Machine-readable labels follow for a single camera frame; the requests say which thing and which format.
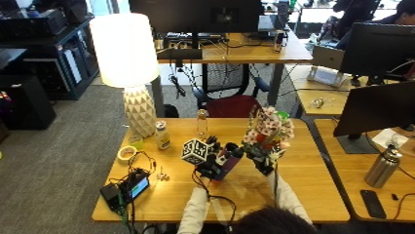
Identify person's right hand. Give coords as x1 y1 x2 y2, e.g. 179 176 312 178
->
245 151 283 176

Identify person's left hand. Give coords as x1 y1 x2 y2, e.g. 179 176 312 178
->
192 135 231 181

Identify pink and white flower bouquet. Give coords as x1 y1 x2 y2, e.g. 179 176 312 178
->
239 105 295 164

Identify white marker cube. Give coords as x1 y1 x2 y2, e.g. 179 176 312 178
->
180 137 210 166

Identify clear glass bottle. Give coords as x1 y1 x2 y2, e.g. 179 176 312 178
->
195 108 210 140

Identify red office chair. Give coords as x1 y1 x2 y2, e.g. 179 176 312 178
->
204 95 263 119

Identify small silver clip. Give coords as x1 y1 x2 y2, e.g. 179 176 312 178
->
155 166 171 182

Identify small yellow-green jar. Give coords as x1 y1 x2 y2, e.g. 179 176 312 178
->
127 134 144 150

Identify white tape roll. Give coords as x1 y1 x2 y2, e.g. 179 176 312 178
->
116 145 138 165

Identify black device with screen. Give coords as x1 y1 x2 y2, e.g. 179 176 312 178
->
118 169 151 203

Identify clear plastic wrap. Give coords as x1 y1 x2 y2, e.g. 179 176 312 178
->
308 97 337 109

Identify the person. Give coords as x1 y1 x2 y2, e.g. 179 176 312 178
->
224 206 321 234

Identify black power box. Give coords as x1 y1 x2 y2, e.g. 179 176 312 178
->
98 182 124 213

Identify wooden desk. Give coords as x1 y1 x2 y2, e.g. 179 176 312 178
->
152 29 313 107

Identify white table lamp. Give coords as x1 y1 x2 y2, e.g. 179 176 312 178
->
87 13 160 138

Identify silver laptop on stand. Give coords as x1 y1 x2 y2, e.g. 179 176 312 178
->
305 45 347 89

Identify black computer monitor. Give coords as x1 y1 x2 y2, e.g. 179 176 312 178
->
337 21 415 86
332 80 415 155
128 0 265 60

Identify steel water bottle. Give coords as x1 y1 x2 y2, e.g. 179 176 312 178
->
363 144 402 189

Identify white paper sheet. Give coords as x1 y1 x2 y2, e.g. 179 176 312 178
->
371 128 409 150

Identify black smartphone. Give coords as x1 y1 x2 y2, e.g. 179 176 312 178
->
359 189 388 219

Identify black storage shelf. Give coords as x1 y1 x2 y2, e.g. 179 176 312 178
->
0 9 101 101

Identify black cabinet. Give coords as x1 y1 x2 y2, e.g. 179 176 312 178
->
0 74 57 131

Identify black glove cable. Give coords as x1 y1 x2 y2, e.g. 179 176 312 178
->
190 169 238 228

